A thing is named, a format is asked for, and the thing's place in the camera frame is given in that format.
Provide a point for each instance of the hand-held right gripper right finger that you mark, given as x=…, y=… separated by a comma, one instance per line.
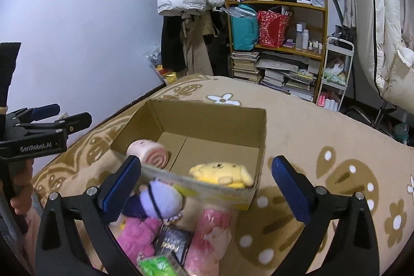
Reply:
x=291, y=190

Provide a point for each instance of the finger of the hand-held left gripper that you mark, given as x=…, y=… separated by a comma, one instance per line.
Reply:
x=47, y=110
x=74, y=121

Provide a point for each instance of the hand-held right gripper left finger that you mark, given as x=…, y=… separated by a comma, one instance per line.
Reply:
x=121, y=188

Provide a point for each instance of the purple doll plush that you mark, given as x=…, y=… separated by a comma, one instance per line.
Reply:
x=158, y=198

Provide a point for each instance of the pink fluffy plush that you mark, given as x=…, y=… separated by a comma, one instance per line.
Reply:
x=135, y=237

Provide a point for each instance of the black packet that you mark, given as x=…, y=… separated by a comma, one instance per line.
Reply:
x=173, y=243

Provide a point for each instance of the green packet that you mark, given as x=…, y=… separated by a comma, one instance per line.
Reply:
x=158, y=266

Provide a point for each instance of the brown cardboard box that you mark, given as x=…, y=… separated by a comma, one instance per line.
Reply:
x=213, y=120

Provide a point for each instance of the person's left hand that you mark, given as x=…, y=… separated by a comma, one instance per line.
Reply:
x=24, y=175

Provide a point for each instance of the pink swirl roll plush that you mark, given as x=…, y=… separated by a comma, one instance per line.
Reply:
x=147, y=153

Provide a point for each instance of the beige patterned blanket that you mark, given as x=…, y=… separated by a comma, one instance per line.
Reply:
x=307, y=133

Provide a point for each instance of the yellow dog plush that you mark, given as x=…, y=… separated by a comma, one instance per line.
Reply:
x=216, y=172

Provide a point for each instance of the pink and white bottles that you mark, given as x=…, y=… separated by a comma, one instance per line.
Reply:
x=328, y=103

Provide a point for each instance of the pile of yellow packets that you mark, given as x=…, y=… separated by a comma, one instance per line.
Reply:
x=166, y=74

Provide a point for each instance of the pile of magazines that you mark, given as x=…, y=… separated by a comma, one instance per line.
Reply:
x=288, y=78

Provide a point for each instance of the green and white plush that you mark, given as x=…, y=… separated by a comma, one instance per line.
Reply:
x=334, y=72

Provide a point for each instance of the stack of books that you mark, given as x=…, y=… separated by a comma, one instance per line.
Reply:
x=245, y=65

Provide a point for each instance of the hanging dark and beige clothes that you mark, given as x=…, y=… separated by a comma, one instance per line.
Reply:
x=190, y=43

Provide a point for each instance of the row of cosmetic bottles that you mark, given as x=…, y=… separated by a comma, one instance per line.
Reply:
x=305, y=40

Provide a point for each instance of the white trolley cart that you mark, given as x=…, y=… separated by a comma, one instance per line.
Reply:
x=338, y=46

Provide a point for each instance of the red patterned bag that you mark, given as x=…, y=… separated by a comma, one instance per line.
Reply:
x=273, y=28

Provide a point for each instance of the teal bag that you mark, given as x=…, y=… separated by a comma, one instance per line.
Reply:
x=244, y=30

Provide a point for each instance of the cream down coat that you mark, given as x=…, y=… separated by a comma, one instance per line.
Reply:
x=388, y=36

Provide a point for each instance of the wooden shelf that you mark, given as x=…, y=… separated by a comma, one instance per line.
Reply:
x=281, y=6

